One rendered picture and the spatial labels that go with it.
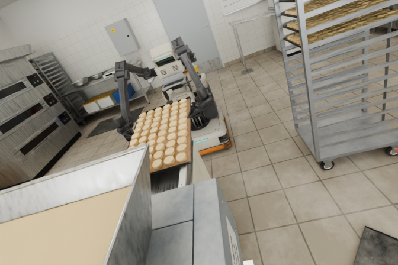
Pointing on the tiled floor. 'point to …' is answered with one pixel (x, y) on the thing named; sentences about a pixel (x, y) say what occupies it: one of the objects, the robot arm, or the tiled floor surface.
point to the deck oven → (29, 121)
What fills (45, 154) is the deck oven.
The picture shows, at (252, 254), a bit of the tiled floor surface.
